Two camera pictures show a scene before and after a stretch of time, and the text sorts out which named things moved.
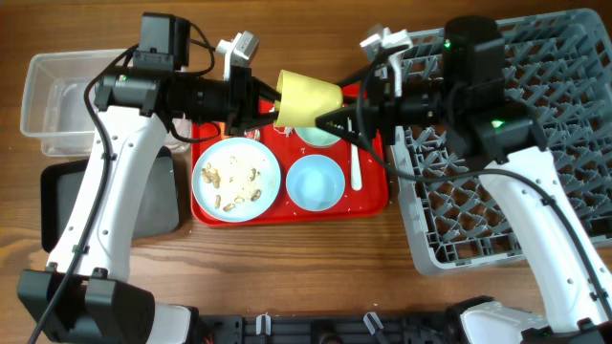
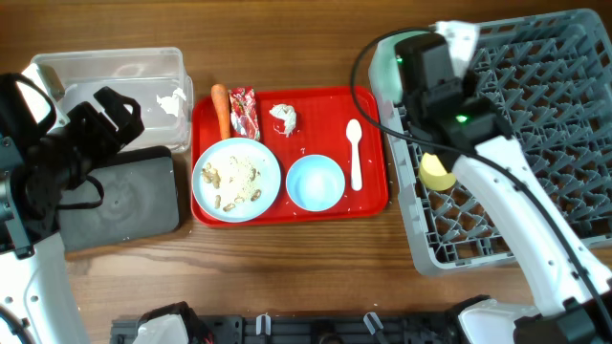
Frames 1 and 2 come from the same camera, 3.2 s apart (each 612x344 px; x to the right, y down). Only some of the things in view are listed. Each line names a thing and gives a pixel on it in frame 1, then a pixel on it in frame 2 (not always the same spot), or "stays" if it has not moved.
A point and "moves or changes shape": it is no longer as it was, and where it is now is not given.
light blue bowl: (315, 182) stays
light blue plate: (236, 180) stays
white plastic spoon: (356, 173) stays
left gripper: (246, 88) -> (108, 139)
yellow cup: (303, 99) -> (433, 174)
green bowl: (315, 136) moves or changes shape
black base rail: (387, 328) stays
